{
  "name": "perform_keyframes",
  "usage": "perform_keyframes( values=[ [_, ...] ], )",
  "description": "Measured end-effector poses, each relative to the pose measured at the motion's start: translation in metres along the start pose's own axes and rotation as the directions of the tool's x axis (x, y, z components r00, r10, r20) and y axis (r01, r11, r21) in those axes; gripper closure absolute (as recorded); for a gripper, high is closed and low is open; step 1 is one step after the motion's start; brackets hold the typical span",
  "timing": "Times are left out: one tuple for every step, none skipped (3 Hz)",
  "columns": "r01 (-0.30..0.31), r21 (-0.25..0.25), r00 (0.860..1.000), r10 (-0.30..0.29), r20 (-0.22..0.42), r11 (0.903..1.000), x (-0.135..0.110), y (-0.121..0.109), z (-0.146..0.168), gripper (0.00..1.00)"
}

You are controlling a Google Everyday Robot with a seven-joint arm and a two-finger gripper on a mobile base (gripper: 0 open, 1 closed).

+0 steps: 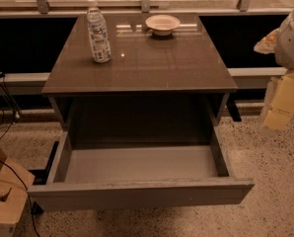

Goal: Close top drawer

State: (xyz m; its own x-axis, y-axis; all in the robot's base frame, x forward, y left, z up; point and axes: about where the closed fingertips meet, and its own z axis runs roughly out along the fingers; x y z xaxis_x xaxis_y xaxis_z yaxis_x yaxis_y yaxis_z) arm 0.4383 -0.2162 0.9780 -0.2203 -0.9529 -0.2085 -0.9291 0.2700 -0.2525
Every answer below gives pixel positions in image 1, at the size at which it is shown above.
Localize clear plastic water bottle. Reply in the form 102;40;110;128
87;0;111;63

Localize black cable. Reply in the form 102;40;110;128
0;150;41;237

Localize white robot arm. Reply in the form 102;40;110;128
254;9;294;136

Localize cardboard box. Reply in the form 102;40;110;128
0;148;35;237

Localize white shallow bowl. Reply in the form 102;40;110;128
145;15;181;36

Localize grey top drawer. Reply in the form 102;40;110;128
27;96;256;212

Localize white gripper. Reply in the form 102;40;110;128
258;72;294;136

